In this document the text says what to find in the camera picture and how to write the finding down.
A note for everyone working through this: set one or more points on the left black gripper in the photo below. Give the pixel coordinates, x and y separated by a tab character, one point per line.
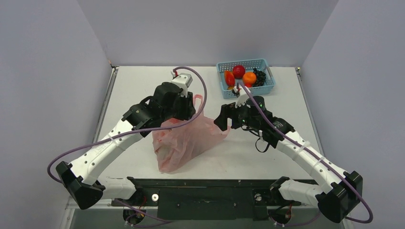
188	109

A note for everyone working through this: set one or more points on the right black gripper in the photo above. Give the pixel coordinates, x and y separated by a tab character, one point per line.
233	113

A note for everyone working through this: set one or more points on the pink plastic bag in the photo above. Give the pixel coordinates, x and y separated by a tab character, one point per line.
175	147

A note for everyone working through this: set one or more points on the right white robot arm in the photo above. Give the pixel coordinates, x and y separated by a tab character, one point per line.
336	192

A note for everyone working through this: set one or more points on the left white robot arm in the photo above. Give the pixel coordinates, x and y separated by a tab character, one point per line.
81	176

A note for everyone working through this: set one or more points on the red fake mango slice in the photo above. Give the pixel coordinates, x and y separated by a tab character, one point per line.
229	78

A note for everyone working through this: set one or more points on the red fake apple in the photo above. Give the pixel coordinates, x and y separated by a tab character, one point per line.
238	71

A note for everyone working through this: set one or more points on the black fake grapes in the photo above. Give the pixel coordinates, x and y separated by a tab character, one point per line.
260	78

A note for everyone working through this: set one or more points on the blue plastic basket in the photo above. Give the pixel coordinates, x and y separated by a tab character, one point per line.
260	64

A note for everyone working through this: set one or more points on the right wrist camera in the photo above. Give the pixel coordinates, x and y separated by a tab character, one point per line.
242	94

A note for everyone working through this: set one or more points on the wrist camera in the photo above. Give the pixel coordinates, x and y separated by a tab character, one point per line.
242	94
183	81

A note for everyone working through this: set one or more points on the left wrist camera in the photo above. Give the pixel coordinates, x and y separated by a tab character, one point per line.
183	81

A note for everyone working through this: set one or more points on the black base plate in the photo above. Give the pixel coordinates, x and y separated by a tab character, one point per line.
206	199

